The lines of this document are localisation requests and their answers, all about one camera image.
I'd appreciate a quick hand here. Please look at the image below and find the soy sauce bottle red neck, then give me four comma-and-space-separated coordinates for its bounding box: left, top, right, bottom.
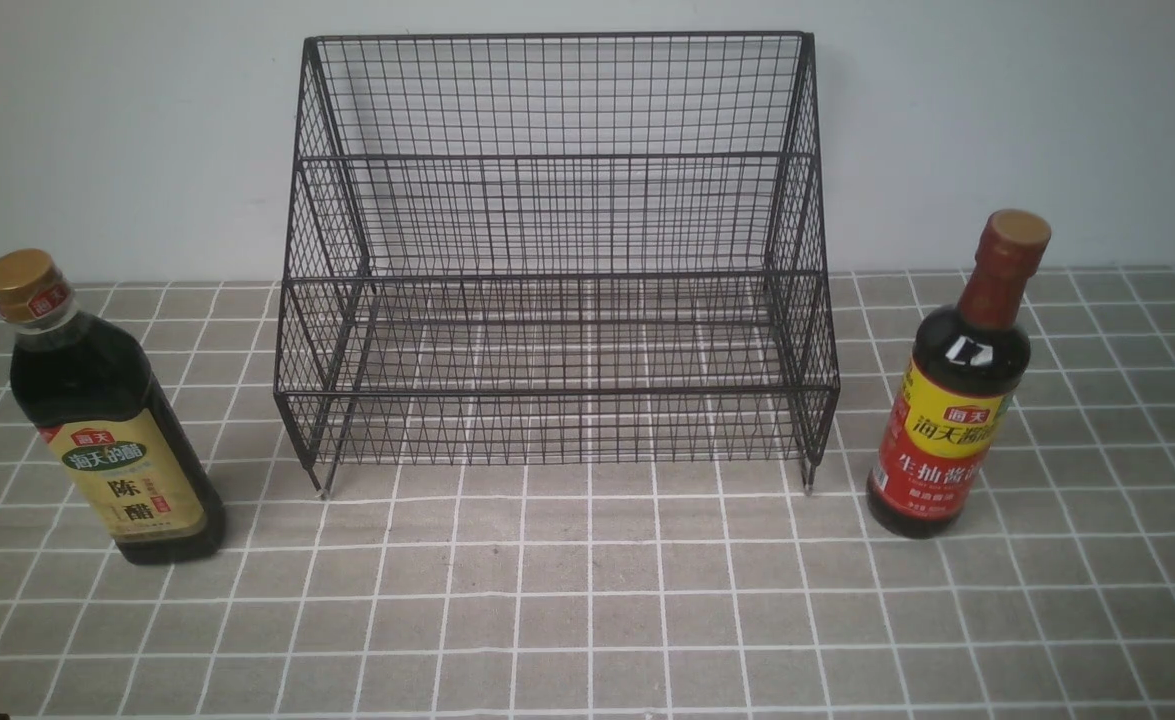
866, 209, 1052, 539

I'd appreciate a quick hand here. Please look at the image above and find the vinegar bottle gold cap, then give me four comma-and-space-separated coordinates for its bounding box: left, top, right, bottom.
0, 249, 226, 565

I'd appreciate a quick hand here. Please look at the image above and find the grey checkered tablecloth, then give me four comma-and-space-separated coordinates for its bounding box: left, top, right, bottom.
0, 265, 1175, 719

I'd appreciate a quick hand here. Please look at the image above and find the black wire mesh shelf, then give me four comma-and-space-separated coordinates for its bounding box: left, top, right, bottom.
273, 29, 840, 496

